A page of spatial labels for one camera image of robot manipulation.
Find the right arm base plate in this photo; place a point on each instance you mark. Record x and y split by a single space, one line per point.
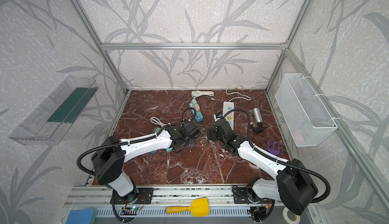
241 195

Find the pink plug adapter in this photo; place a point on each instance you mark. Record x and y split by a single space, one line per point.
197 107

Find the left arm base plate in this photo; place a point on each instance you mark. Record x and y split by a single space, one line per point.
139 196

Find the yellow toy shovel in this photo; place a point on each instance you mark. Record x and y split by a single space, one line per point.
198 208

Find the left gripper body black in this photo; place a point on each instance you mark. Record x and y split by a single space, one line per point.
191 132

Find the purple pink toy rake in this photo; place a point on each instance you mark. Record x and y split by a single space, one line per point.
274 147

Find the white wire basket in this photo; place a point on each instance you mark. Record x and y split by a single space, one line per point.
306 117

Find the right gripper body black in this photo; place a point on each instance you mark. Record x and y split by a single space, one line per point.
215 133

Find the white long power strip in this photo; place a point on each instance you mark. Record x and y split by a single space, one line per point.
228 106

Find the silver hair dryer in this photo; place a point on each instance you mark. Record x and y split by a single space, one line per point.
259 128

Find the blue sponge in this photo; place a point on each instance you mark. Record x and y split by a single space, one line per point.
82 216

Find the clear plastic wall shelf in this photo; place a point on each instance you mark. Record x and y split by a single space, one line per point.
51 120

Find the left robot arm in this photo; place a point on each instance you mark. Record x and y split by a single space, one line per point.
106 162

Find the white square power strip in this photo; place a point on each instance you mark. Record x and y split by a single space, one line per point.
157 121

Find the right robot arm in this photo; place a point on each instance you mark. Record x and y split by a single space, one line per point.
292 184

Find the white tape roll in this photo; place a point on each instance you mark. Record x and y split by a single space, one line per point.
290 218

